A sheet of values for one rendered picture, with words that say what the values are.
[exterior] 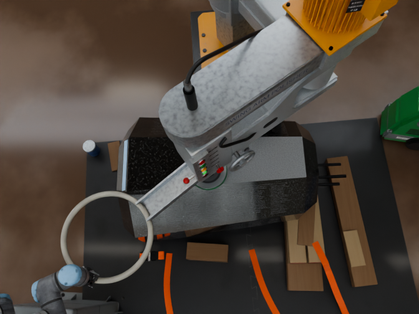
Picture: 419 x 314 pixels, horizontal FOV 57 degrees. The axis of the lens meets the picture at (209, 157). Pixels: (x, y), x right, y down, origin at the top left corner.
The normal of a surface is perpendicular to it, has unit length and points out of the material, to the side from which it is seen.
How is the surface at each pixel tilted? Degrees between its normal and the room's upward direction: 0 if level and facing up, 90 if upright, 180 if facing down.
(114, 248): 0
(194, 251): 0
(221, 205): 45
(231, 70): 0
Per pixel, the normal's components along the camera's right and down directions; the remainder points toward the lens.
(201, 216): 0.00, 0.44
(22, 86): -0.06, -0.31
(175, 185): -0.28, -0.15
